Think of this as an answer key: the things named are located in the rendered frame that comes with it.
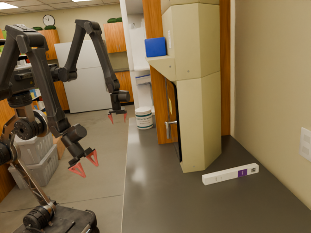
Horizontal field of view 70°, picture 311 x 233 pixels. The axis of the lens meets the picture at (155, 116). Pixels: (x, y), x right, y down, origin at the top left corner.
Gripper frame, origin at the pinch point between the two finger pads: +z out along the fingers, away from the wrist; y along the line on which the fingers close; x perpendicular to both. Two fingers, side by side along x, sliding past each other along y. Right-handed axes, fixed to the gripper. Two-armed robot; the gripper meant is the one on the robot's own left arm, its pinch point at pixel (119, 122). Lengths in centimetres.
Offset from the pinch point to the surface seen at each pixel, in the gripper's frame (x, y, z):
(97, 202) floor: 64, -42, 110
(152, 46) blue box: -26, 25, -46
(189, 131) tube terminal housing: -47, 36, -7
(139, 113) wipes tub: 21.0, 14.4, 1.9
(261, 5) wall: -37, 75, -59
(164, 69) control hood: -47, 27, -37
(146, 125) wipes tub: 20.0, 18.5, 12.9
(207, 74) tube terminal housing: -43, 47, -32
